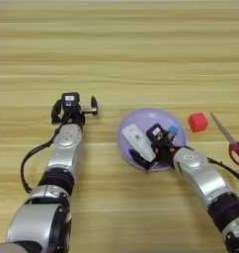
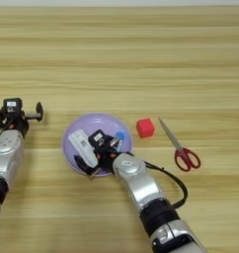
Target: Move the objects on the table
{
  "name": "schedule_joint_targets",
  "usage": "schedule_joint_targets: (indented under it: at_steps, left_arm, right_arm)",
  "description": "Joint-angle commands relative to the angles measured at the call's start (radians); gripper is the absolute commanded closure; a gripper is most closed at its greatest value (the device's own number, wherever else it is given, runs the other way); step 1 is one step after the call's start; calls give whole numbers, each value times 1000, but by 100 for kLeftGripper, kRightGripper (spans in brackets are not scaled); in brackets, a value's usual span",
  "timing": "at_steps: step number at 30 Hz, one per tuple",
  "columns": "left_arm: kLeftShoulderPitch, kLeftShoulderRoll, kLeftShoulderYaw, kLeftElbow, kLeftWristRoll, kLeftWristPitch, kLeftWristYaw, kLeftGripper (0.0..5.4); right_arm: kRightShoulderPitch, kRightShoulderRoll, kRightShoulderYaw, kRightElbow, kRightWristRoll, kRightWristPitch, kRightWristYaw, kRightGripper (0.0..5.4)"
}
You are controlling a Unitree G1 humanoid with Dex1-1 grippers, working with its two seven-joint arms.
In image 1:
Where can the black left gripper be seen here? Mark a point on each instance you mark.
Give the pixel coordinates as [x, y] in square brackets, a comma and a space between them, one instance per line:
[73, 116]

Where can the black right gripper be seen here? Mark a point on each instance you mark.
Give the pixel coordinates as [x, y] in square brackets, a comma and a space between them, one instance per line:
[164, 153]

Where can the white rectangular device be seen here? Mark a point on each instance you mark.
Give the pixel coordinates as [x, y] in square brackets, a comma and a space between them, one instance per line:
[136, 140]

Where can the blue glue stick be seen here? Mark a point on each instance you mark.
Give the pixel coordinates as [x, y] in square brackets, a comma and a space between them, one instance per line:
[173, 129]

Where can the red cube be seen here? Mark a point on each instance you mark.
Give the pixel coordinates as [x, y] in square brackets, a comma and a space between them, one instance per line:
[198, 122]

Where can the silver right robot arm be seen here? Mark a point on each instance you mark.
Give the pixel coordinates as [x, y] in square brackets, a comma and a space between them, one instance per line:
[203, 174]

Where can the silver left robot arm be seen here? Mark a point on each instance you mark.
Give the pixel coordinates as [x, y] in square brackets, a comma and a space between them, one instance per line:
[59, 154]

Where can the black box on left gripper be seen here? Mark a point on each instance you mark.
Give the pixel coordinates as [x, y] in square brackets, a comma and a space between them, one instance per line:
[70, 100]

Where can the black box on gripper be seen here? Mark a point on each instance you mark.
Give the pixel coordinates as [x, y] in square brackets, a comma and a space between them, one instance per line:
[156, 132]
[70, 100]

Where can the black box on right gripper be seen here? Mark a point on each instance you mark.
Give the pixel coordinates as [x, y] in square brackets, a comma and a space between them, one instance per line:
[156, 132]

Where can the purple round plate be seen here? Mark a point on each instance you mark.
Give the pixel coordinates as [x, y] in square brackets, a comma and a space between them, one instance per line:
[144, 115]

